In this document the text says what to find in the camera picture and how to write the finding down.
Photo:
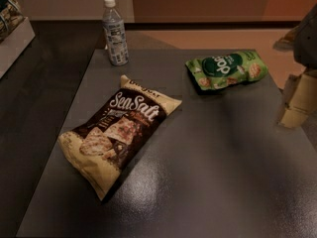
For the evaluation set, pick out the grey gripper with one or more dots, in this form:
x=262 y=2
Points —
x=307 y=44

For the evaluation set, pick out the green rice chip bag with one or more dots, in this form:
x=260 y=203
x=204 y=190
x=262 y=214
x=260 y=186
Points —
x=218 y=72

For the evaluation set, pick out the brown sea salt chip bag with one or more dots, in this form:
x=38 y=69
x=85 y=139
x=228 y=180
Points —
x=101 y=148

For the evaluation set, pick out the clear plastic water bottle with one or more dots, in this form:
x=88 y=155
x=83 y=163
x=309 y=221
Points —
x=115 y=35

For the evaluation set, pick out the snack bags on shelf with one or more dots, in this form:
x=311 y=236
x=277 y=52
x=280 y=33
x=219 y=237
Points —
x=11 y=17

